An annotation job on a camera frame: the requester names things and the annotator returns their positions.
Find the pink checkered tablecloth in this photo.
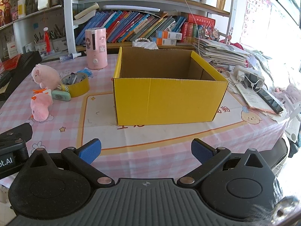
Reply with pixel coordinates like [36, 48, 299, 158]
[0, 52, 291, 186]

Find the white side shelf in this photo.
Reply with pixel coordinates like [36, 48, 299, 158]
[0, 5, 68, 59]

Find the alphabet wall poster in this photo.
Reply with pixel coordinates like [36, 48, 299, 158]
[240, 0, 273, 45]

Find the white bookshelf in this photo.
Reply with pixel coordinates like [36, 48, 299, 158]
[63, 0, 236, 54]

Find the mint staples box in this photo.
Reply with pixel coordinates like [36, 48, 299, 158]
[51, 90, 71, 102]

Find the white hanging cable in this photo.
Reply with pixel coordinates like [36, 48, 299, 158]
[177, 0, 201, 57]

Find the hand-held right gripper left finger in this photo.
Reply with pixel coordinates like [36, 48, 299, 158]
[25, 138, 116, 190]

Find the yellow cardboard box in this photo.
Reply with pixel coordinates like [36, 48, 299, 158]
[113, 46, 229, 126]

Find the white power strip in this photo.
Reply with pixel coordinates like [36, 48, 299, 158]
[233, 65, 265, 85]

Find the red tassel ornament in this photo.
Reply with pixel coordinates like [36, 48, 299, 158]
[43, 27, 51, 52]

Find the stack of papers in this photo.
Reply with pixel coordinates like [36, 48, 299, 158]
[192, 38, 253, 72]

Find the red packet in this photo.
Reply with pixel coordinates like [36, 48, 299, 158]
[0, 54, 21, 72]

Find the white quilted pearl purse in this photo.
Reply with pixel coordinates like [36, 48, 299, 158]
[132, 37, 157, 49]

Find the black case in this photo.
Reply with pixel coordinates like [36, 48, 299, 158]
[0, 51, 43, 102]

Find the orange and white carton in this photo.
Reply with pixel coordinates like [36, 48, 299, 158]
[153, 38, 177, 46]
[156, 31, 182, 40]

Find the pink plush pig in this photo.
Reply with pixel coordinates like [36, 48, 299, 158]
[31, 64, 61, 89]

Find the blue wrapper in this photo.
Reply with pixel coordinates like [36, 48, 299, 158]
[76, 67, 94, 78]

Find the pink humidifier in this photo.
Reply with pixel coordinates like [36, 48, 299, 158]
[85, 28, 108, 70]

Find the printed paper booklet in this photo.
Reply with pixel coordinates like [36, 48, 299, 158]
[235, 82, 278, 115]

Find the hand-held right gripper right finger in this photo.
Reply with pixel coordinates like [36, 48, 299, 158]
[177, 138, 274, 189]

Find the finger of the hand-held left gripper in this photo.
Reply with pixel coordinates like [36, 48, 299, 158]
[0, 123, 33, 149]

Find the small spray bottle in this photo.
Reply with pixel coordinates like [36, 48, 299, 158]
[59, 52, 81, 63]

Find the thick red dictionary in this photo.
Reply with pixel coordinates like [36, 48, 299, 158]
[187, 13, 216, 26]

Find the white bottle yellow label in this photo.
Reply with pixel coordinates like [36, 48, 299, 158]
[17, 0, 26, 18]

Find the row of small colourful books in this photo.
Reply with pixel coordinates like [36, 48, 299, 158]
[181, 22, 220, 43]

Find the grey pen cup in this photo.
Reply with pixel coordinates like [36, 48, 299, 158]
[52, 36, 67, 52]

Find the long row of leaning books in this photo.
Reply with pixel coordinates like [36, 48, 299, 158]
[75, 10, 187, 45]

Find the white thick book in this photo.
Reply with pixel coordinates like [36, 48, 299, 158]
[74, 2, 99, 20]

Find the pink plush duck toy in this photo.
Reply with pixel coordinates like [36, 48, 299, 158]
[30, 88, 54, 122]

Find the black stool seat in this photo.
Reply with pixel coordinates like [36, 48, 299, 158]
[270, 138, 288, 170]

